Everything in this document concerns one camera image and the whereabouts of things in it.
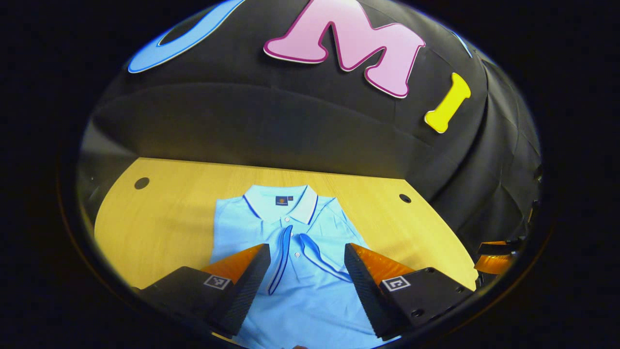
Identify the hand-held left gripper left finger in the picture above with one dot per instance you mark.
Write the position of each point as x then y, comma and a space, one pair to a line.
244, 291

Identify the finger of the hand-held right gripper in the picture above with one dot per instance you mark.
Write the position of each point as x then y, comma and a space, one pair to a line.
496, 248
494, 264

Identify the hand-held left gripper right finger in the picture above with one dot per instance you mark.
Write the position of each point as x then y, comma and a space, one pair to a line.
365, 291

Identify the light blue T-shirt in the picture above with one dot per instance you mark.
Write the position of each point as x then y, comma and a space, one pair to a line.
300, 300

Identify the black backdrop cloth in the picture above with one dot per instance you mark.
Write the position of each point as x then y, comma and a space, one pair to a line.
290, 121

